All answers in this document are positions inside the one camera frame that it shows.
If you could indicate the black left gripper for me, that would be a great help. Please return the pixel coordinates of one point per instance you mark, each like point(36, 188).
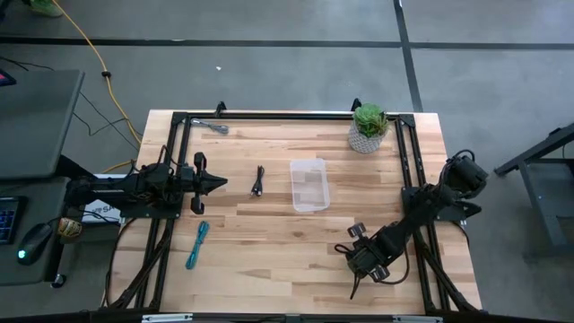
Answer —
point(199, 181)

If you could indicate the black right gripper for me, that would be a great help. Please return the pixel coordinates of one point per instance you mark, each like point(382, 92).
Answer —
point(370, 253)

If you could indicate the clear plastic container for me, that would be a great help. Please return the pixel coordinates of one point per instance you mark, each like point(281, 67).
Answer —
point(309, 186)

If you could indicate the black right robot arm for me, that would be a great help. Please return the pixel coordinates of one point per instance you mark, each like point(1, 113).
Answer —
point(430, 202)

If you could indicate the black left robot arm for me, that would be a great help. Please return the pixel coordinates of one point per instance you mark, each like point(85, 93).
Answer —
point(112, 188)

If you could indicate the white printed box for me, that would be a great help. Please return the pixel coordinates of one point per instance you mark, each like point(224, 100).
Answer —
point(101, 211)

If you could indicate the brown patterned round object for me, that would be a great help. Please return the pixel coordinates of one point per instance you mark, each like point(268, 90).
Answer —
point(69, 227)

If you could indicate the potted succulent patterned pot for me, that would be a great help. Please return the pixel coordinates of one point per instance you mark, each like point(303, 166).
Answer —
point(368, 130)

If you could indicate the dark desk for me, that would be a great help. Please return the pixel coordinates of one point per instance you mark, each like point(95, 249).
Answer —
point(40, 206)

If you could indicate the dark grey desk riser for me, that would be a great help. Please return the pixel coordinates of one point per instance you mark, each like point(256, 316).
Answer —
point(36, 121)

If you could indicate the black computer mouse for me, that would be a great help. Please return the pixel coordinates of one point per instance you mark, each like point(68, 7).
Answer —
point(33, 242)

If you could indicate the black side table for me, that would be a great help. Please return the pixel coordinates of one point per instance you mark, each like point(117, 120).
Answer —
point(542, 193)

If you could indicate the backlit keyboard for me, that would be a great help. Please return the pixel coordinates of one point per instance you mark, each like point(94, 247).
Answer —
point(8, 220)

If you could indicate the dark device pink screen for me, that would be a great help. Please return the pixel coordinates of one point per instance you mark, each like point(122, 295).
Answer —
point(5, 78)

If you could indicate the person's green shoe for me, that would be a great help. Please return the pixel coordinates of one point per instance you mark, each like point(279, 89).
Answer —
point(45, 8)

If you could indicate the silver edge bracket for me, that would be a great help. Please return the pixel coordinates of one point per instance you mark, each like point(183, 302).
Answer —
point(167, 318)
point(417, 319)

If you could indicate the black aluminium table frame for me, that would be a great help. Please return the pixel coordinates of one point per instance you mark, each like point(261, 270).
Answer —
point(287, 116)

